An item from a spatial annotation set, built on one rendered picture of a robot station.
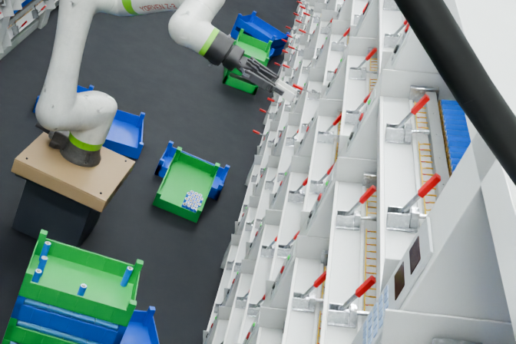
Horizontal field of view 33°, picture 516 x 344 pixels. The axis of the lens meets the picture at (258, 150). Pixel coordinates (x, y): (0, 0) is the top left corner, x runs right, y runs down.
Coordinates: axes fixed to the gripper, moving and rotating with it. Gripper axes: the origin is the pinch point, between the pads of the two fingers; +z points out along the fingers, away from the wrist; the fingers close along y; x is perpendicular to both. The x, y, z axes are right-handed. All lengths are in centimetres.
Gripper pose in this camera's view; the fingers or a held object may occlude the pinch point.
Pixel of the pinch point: (284, 90)
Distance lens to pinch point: 260.3
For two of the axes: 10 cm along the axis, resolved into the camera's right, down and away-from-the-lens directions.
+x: 5.3, -7.4, -4.2
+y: -1.3, 4.2, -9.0
